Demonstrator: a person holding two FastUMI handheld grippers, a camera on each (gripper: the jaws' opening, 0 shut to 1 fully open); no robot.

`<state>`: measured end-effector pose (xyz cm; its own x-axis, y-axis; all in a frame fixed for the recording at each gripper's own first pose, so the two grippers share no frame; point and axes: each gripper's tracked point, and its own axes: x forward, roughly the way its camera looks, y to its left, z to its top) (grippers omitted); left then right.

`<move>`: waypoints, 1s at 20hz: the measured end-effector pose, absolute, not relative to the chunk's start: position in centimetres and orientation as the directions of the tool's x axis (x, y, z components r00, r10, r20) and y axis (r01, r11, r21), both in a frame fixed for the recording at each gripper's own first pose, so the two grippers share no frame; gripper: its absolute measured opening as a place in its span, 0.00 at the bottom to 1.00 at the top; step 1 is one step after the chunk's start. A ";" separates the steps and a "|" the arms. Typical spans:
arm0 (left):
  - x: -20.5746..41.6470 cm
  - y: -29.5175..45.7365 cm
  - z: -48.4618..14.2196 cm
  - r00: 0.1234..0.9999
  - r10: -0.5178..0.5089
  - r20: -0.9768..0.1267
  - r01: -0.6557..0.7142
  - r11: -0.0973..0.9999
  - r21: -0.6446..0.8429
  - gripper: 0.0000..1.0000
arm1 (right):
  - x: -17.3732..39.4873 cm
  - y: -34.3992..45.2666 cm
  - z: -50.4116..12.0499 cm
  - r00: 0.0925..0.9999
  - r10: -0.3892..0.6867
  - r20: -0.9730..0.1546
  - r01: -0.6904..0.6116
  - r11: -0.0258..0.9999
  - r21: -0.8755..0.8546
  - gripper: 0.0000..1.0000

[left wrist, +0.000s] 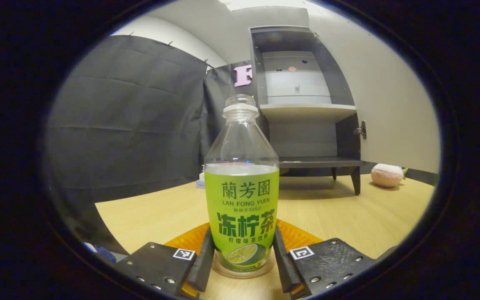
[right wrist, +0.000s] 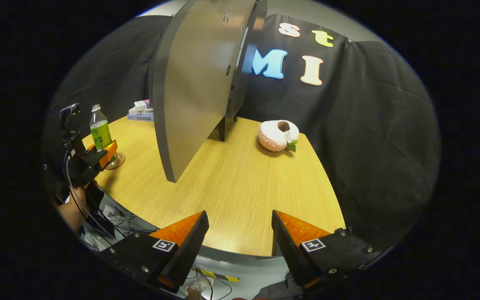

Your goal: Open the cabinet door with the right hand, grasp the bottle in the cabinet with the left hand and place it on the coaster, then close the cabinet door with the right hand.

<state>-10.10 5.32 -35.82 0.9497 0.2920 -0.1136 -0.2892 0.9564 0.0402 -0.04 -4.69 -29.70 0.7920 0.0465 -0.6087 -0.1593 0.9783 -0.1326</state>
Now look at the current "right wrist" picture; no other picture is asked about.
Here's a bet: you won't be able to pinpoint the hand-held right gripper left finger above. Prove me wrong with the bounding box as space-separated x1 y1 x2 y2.
98 210 210 293

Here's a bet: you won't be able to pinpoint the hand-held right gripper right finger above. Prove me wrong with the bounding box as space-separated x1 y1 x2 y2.
271 210 384 292

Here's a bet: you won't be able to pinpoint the green tea bottle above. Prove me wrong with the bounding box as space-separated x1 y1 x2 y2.
90 104 113 150

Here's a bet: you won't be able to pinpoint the grey cabinet door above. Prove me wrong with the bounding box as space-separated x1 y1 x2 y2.
148 0 261 183

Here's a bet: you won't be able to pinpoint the yellow black striped tape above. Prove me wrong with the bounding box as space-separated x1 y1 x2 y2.
200 269 239 283

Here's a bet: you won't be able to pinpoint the pink white plush toy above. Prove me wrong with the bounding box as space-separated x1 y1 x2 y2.
258 120 300 153

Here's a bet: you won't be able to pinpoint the black backdrop cloth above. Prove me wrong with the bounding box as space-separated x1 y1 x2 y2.
44 15 443 259

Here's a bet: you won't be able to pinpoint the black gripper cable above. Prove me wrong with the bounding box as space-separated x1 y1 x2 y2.
65 152 118 240

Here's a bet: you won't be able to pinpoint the black floor cables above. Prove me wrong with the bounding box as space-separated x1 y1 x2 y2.
98 200 159 235

